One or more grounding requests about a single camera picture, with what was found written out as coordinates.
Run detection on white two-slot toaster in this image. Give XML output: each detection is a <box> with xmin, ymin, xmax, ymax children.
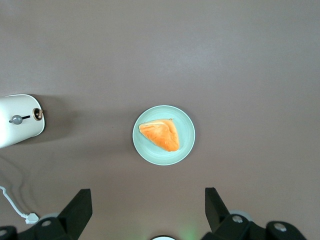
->
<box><xmin>0</xmin><ymin>93</ymin><xmax>46</xmax><ymax>149</ymax></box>

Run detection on pale green round plate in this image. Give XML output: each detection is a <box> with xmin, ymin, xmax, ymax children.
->
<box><xmin>132</xmin><ymin>104</ymin><xmax>196</xmax><ymax>167</ymax></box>

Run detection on brown table mat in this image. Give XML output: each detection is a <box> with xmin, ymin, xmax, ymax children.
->
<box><xmin>0</xmin><ymin>0</ymin><xmax>320</xmax><ymax>240</ymax></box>

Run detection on grey toaster lever knob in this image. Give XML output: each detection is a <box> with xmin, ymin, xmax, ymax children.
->
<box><xmin>9</xmin><ymin>114</ymin><xmax>24</xmax><ymax>125</ymax></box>

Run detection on brown toaster dial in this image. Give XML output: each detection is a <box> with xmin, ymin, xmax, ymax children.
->
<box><xmin>32</xmin><ymin>107</ymin><xmax>44</xmax><ymax>122</ymax></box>

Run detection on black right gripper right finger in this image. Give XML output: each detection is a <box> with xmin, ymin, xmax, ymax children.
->
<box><xmin>203</xmin><ymin>187</ymin><xmax>270</xmax><ymax>240</ymax></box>

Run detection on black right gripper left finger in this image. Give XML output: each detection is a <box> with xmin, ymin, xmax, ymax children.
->
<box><xmin>34</xmin><ymin>188</ymin><xmax>93</xmax><ymax>240</ymax></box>

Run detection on white power cable with plug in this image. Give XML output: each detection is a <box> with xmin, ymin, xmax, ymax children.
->
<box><xmin>0</xmin><ymin>185</ymin><xmax>40</xmax><ymax>225</ymax></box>

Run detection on triangular golden pastry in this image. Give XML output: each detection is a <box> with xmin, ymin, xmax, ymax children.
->
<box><xmin>138</xmin><ymin>118</ymin><xmax>180</xmax><ymax>153</ymax></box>

